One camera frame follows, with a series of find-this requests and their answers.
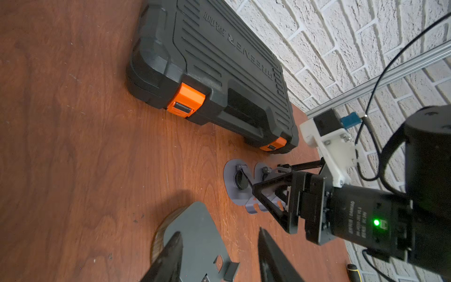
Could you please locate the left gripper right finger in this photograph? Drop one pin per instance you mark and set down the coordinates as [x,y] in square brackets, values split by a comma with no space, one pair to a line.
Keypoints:
[274,266]

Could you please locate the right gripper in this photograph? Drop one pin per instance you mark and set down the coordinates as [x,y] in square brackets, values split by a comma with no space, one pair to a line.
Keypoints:
[377,220]

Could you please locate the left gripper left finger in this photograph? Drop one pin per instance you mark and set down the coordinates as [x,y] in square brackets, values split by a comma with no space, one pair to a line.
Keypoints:
[167,266]

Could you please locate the grey phone stand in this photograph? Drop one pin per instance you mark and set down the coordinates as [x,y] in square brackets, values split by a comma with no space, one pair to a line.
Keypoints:
[263,172]

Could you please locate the purple-grey phone stand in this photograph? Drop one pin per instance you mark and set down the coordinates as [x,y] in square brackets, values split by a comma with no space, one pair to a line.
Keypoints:
[238,182]

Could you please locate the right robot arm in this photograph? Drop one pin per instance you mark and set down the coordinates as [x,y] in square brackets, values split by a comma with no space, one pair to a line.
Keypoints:
[413,226]

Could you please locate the dark grey stand wooden base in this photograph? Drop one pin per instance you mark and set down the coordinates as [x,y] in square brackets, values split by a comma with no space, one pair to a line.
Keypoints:
[205,257]

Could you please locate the yellow black screwdriver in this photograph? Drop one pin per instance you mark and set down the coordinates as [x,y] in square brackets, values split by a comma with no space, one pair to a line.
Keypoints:
[353,273]

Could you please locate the black plastic tool case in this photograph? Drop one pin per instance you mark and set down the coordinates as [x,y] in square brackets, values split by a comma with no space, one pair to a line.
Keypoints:
[200,61]

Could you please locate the right corner aluminium profile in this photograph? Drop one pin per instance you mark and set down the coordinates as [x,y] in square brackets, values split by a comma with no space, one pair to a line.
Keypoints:
[422,61]

